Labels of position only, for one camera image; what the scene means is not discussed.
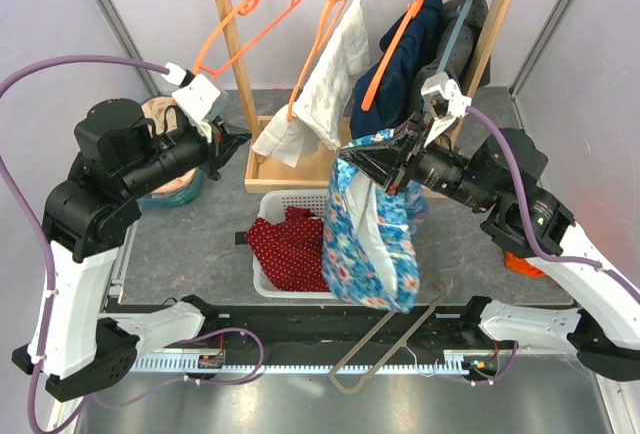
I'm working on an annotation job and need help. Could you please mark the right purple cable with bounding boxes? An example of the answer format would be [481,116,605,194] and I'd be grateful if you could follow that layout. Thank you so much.
[465,105,640,305]

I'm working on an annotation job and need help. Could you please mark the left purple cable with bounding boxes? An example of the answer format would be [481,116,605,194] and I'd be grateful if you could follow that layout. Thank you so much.
[0,54,265,434]

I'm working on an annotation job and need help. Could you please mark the orange hanger with white shirt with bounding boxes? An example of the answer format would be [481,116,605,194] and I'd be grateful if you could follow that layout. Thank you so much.
[285,0,369,123]

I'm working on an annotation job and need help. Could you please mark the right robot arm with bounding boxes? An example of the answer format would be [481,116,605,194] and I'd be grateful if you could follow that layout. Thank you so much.
[339,107,639,382]

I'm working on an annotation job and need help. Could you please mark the red polka dot skirt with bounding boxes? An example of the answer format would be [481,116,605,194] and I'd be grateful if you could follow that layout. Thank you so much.
[246,207,329,292]

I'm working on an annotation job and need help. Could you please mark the blue floral garment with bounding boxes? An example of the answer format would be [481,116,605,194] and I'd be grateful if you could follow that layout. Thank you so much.
[321,158,427,313]

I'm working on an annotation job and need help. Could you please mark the orange cloth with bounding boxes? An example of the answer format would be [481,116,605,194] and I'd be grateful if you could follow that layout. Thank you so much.
[504,251,546,279]

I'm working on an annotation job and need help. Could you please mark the grey metal hanger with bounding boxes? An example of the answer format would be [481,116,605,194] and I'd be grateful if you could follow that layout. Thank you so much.
[327,273,451,395]

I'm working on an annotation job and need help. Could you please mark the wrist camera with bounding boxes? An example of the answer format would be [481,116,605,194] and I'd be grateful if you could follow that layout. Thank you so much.
[172,71,222,143]
[420,72,472,147]

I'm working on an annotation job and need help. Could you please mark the purple cable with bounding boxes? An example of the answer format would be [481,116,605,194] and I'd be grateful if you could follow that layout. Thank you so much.
[0,54,265,434]
[465,105,640,305]

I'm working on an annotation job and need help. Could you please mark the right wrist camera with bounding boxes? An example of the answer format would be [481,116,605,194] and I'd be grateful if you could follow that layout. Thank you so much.
[420,72,472,147]

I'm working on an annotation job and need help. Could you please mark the teal plastic tray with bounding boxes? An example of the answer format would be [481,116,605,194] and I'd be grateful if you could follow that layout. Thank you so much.
[137,170,204,209]

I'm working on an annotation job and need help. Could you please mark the white shirt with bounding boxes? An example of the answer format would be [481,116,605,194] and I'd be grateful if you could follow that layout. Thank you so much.
[252,0,371,168]

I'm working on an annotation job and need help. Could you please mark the blue grey hanger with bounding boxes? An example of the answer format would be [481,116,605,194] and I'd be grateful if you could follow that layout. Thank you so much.
[436,0,487,79]

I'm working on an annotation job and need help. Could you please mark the grey dotted garment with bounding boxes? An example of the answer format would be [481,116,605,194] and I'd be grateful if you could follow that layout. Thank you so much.
[407,0,488,113]

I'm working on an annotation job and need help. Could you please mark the white plastic basket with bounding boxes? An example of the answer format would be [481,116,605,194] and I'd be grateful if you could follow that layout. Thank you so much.
[246,189,336,301]

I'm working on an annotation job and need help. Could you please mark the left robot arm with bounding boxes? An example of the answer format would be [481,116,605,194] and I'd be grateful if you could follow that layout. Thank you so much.
[42,99,250,402]

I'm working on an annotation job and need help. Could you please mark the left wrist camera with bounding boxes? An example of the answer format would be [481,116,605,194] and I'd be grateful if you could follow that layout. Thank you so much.
[172,71,222,143]

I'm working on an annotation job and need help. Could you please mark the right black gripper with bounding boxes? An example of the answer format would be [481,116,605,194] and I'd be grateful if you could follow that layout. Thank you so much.
[341,110,498,212]

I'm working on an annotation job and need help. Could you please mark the dark blue denim garment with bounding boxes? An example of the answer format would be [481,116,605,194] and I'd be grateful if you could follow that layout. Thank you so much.
[350,0,444,139]

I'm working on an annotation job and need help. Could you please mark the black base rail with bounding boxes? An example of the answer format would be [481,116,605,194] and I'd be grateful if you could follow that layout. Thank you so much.
[104,298,581,368]

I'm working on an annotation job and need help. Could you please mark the floral oven mitt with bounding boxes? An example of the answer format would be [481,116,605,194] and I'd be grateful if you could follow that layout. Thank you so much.
[141,96,196,197]

